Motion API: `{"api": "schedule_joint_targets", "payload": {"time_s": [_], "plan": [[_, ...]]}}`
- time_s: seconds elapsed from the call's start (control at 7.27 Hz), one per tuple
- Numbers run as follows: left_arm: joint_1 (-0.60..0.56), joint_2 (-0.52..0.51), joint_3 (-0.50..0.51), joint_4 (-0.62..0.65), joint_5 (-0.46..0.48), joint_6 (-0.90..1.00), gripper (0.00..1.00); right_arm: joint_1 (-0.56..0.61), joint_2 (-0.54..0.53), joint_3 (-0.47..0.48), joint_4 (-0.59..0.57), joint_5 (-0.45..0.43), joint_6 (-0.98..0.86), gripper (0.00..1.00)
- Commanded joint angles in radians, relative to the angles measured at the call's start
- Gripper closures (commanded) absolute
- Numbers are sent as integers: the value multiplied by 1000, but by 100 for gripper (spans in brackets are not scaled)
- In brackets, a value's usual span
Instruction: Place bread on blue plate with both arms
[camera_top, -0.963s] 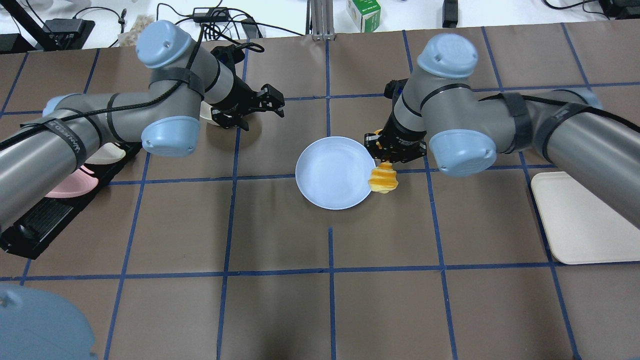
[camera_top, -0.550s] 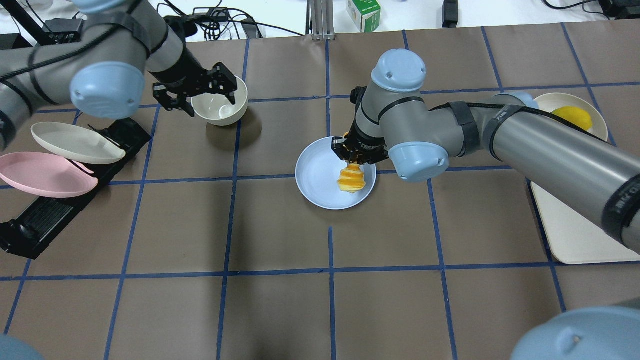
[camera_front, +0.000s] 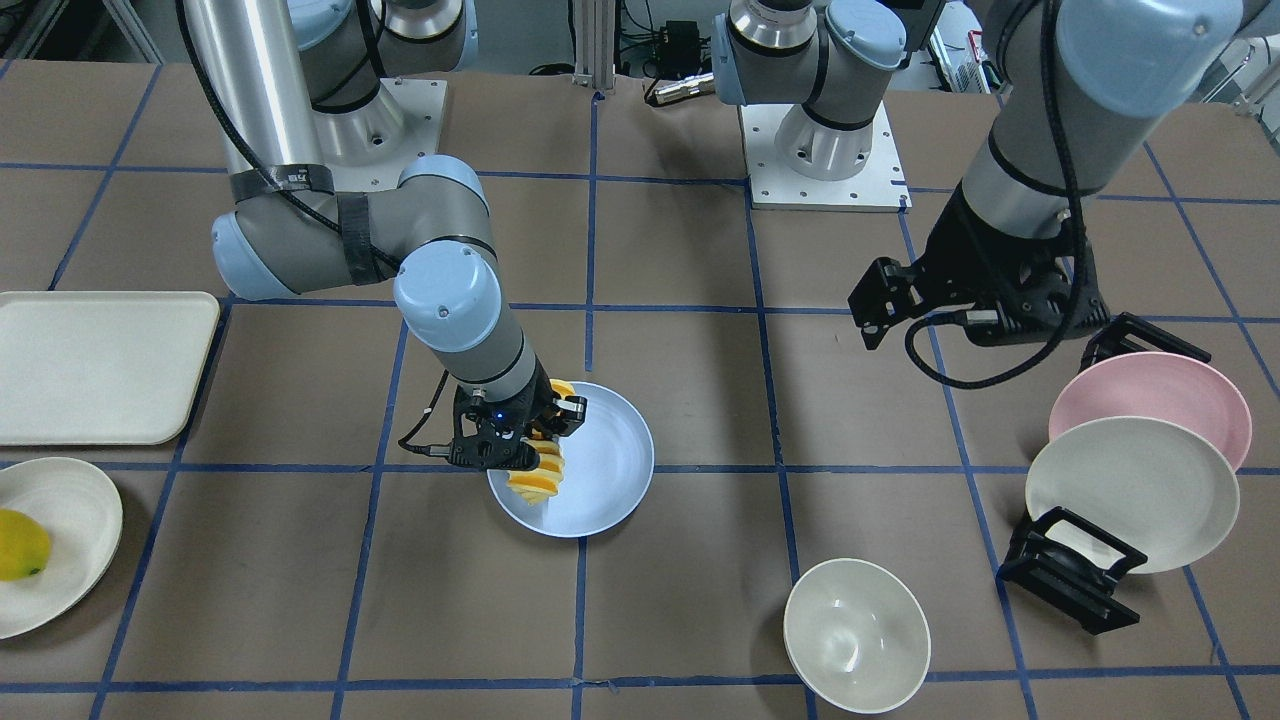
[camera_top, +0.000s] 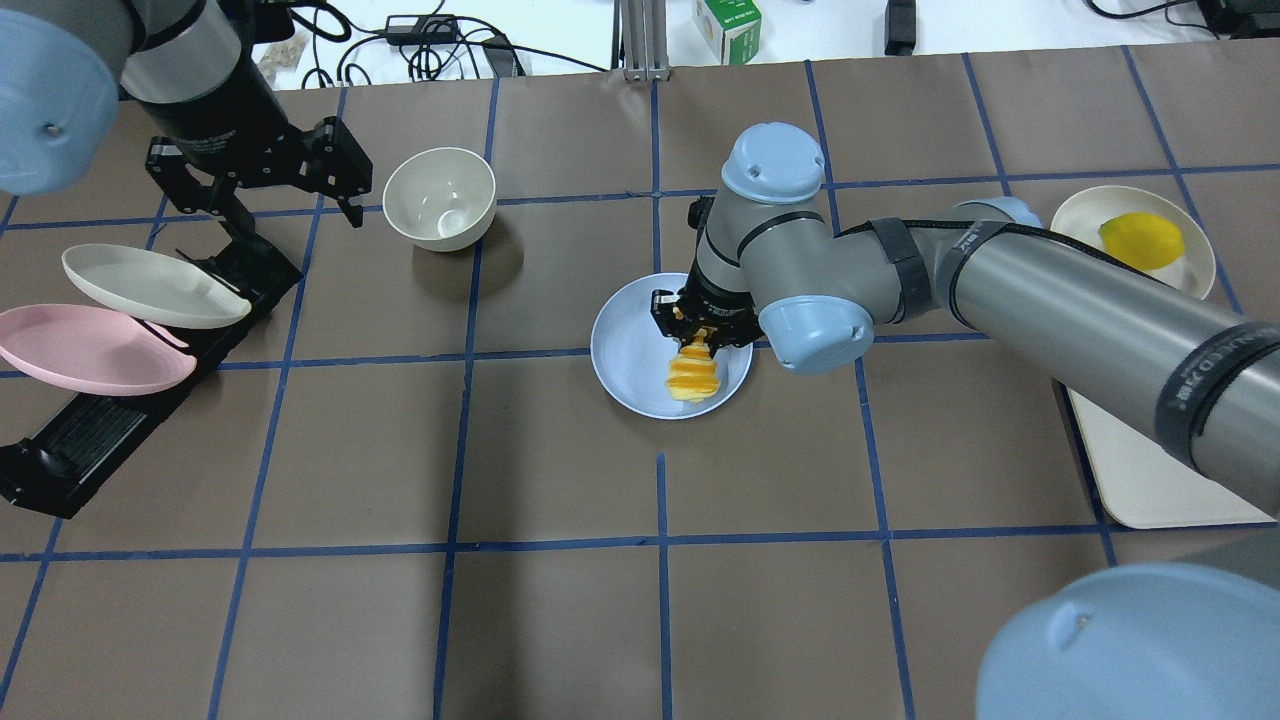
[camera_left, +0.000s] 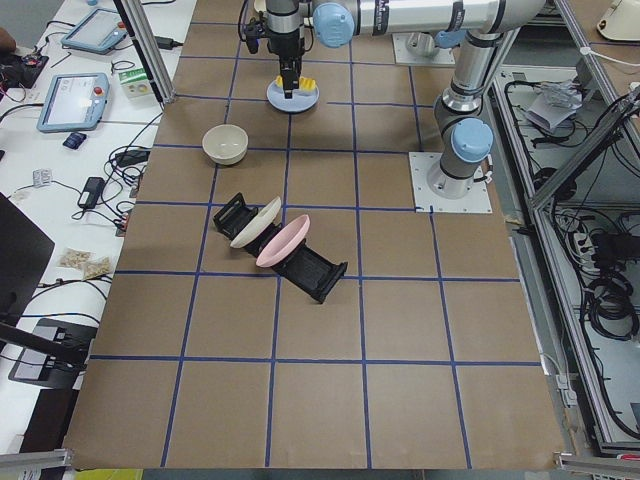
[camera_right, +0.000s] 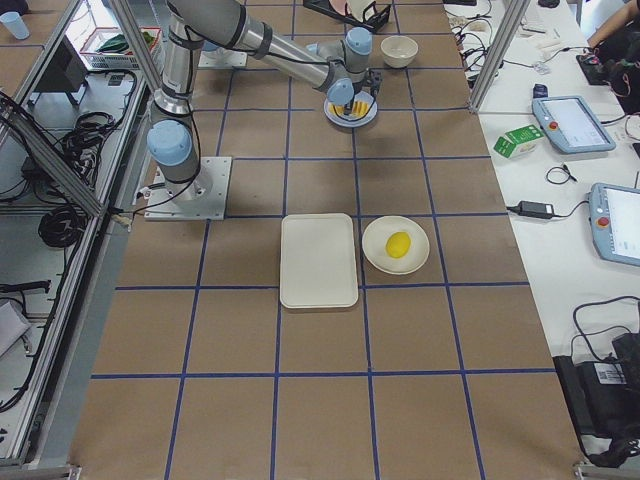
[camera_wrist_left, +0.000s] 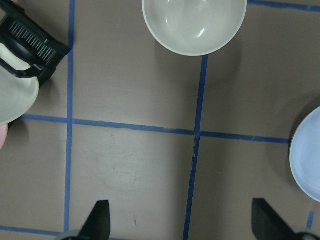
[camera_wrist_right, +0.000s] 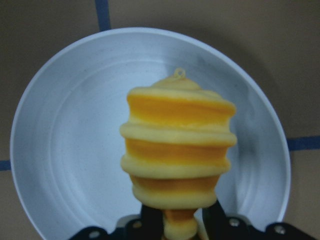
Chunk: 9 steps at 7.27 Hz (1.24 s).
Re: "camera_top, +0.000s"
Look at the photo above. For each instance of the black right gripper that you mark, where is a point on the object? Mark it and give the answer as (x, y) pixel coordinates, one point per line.
(716, 300)

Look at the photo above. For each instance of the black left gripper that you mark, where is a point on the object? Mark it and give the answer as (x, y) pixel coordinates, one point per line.
(218, 125)

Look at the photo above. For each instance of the blue plate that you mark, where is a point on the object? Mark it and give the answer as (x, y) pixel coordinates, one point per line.
(630, 356)

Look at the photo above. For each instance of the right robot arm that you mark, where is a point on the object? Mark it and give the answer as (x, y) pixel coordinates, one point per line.
(1194, 638)

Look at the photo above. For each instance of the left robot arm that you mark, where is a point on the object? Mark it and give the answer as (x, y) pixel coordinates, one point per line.
(68, 64)

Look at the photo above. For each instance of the cream plate in rack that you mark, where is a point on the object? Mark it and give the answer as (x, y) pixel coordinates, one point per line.
(153, 287)

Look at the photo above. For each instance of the pink plate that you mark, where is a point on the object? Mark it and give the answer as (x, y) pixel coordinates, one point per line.
(92, 350)

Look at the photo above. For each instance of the black plate rack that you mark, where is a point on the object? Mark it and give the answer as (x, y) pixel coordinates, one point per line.
(62, 466)

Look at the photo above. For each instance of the white shallow plate with lemon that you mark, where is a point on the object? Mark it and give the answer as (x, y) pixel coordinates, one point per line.
(1081, 215)

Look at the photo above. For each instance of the white bowl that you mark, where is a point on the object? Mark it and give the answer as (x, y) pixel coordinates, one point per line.
(442, 200)

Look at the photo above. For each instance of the black power brick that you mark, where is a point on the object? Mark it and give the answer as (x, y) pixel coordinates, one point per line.
(421, 29)

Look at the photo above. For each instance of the green white box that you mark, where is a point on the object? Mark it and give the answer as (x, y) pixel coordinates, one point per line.
(731, 29)

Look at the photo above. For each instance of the yellow lemon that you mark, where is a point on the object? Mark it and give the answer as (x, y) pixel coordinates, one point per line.
(1145, 241)

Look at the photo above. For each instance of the white rectangular tray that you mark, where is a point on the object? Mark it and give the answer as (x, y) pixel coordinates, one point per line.
(1138, 485)

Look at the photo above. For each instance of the aluminium frame post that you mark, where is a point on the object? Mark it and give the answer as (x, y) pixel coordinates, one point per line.
(640, 40)

